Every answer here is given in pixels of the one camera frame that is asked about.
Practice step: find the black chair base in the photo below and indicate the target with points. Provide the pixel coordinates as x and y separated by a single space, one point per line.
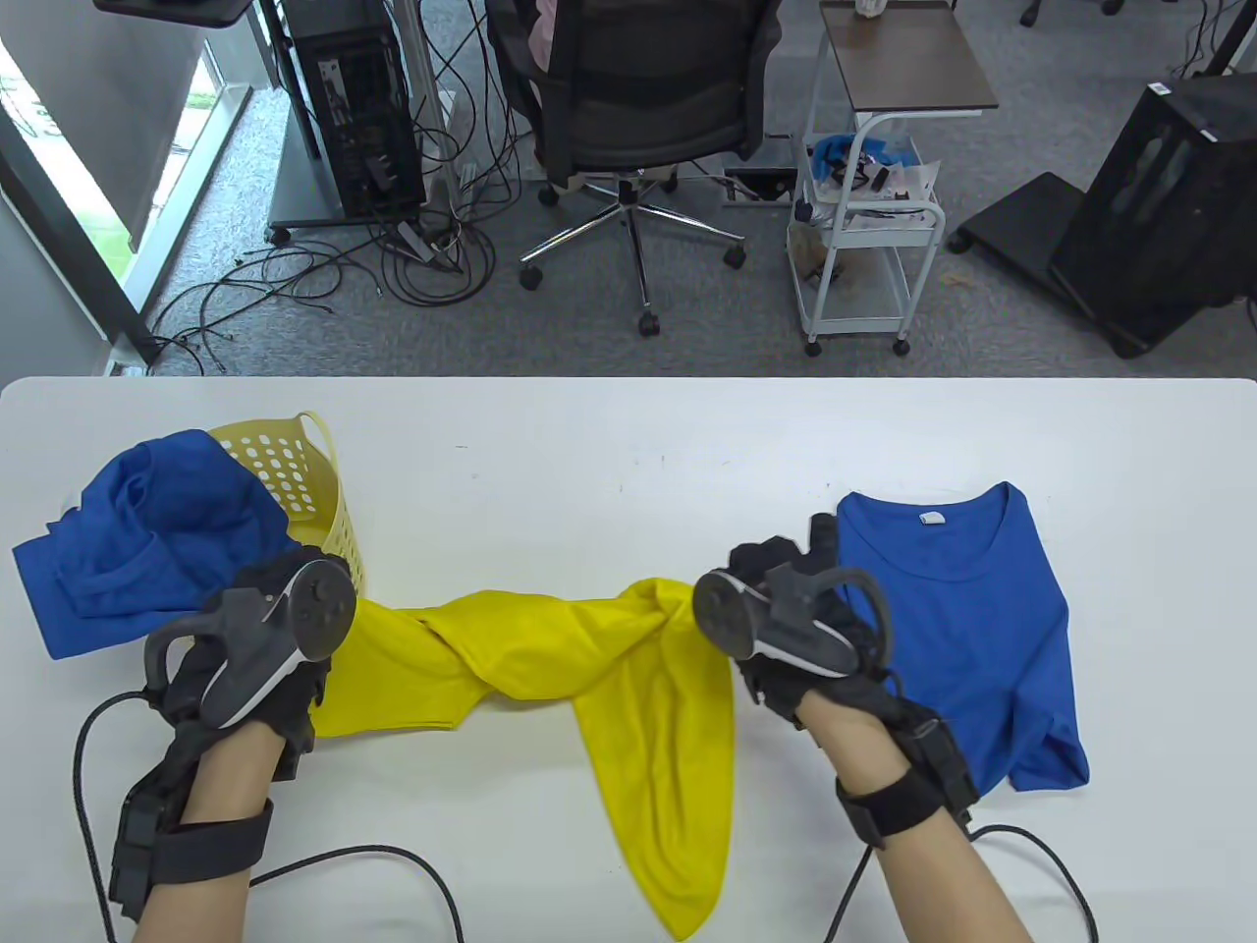
1030 14

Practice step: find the black window frame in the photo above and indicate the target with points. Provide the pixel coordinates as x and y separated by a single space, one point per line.
69 249

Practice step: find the black mesh office chair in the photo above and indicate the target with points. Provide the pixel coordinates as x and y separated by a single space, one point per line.
648 108

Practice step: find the grey rolling desk base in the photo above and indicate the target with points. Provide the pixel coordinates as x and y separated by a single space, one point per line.
304 187

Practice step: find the yellow t-shirt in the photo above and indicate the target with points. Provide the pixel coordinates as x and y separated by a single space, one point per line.
658 747

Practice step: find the white crumpled object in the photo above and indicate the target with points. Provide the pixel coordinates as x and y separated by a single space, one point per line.
869 7

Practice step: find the grey power strip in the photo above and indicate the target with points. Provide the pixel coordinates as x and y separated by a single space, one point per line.
414 241

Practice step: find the black wheeled platform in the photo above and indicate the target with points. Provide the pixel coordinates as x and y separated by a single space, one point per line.
1021 216

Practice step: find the brown top side table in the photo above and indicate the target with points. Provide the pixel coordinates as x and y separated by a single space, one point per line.
903 59

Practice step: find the white rolling utility cart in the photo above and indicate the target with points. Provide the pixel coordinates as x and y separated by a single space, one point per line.
854 326

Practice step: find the blue t-shirt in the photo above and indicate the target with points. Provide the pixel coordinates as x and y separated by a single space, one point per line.
962 629
147 530

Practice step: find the person's left forearm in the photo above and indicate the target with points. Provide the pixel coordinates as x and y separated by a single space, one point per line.
211 864

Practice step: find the blue cloth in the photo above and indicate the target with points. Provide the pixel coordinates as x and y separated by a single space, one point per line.
835 152

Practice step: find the person's right hand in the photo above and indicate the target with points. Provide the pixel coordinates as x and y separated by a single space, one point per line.
776 555

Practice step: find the clear bag of papers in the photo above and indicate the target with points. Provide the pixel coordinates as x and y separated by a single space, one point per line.
908 182

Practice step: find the black desk top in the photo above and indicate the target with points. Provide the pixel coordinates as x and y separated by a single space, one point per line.
167 8

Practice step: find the black floor box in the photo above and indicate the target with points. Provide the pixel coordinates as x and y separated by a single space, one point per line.
761 187

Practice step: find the grey handheld controller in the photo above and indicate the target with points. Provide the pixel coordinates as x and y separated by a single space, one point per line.
319 604
722 609

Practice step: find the black computer tower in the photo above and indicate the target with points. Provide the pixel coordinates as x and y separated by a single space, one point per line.
358 118

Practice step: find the person's right forearm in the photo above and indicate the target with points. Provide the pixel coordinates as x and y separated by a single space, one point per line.
913 884

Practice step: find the person's left hand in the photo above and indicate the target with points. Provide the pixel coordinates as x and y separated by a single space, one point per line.
295 727

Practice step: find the yellow perforated laundry basket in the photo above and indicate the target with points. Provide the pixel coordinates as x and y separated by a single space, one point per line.
295 471

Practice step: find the black stand pole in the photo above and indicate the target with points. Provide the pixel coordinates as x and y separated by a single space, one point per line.
1232 39

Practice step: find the brown bag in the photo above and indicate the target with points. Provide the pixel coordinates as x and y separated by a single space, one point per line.
810 250

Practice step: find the black computer case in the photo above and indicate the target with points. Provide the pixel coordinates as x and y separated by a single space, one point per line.
1159 226

